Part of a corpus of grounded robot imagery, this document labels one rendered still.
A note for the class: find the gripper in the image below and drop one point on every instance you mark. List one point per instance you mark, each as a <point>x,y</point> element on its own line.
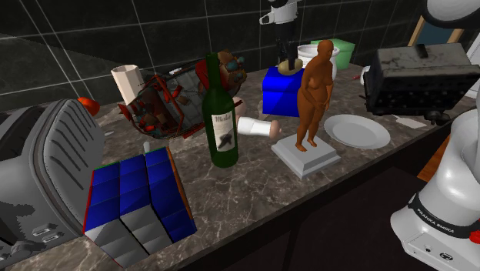
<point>287,35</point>

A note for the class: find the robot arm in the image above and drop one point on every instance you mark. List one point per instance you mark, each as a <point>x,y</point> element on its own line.
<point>450,180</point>

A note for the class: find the white bucket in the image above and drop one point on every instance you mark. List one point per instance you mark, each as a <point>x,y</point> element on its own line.
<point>305,52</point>

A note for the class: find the tan oval thing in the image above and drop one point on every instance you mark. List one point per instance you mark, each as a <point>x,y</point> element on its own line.
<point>289,66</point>

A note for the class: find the green box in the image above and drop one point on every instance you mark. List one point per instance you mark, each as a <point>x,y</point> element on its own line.
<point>343,52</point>

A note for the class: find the blue box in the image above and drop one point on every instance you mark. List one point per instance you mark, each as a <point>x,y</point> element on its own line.
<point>279,94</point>

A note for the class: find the brown figure on grey base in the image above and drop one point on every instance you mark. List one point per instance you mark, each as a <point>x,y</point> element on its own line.
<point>313,97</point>

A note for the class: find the small red stick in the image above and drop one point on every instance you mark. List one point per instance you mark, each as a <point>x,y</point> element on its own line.
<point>356,77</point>

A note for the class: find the white cylinder with tan knob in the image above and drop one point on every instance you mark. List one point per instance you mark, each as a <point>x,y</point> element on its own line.
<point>257,127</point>

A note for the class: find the green wine bottle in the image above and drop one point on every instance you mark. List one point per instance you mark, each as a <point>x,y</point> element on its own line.
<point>221,112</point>

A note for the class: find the white plate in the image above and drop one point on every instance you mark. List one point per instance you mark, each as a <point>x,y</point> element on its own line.
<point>356,131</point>

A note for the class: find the black toaster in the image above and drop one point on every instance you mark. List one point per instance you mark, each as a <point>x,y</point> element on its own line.
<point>416,82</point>

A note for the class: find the red and brown angular toy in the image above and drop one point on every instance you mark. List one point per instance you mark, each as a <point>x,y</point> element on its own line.
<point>165,105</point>

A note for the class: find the wooden-framed blue picture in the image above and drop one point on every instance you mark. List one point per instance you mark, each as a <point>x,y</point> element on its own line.
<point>435,35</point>

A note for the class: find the flat white card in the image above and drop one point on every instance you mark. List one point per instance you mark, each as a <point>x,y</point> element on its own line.
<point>410,122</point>

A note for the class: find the white hexagonal cup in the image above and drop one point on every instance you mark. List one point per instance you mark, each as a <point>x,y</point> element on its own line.
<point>127,82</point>

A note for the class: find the small white peg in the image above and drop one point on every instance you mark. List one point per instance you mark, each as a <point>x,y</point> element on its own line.
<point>146,147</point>

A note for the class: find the red round thing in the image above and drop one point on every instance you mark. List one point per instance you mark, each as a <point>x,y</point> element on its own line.
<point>88,106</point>

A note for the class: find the blue and grey puzzle cube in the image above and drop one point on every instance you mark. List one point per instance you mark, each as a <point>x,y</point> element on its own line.
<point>135,195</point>

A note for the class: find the grey toaster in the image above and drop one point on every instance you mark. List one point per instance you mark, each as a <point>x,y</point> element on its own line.
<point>45,157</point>

